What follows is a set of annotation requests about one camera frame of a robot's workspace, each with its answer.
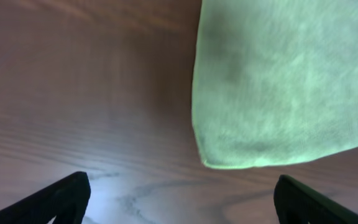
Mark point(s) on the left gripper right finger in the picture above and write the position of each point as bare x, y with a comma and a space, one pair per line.
296, 203

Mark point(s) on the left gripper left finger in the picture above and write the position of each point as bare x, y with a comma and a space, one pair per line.
63, 202

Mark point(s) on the light green microfiber cloth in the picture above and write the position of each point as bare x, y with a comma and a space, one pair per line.
275, 82

